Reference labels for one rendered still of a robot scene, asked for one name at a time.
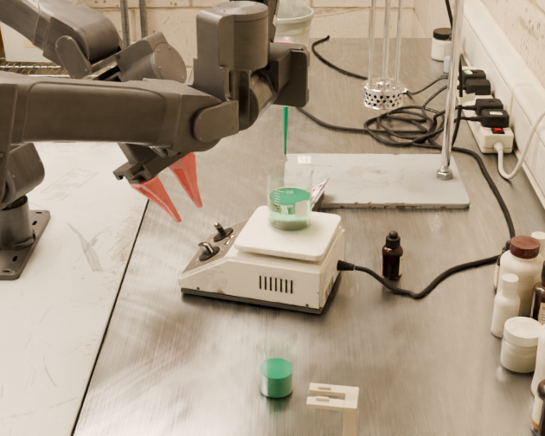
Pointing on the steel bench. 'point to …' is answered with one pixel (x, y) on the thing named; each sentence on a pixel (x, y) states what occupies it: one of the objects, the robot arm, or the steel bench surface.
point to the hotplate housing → (270, 278)
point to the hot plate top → (270, 244)
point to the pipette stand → (336, 403)
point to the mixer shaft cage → (384, 96)
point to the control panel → (216, 246)
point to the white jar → (439, 42)
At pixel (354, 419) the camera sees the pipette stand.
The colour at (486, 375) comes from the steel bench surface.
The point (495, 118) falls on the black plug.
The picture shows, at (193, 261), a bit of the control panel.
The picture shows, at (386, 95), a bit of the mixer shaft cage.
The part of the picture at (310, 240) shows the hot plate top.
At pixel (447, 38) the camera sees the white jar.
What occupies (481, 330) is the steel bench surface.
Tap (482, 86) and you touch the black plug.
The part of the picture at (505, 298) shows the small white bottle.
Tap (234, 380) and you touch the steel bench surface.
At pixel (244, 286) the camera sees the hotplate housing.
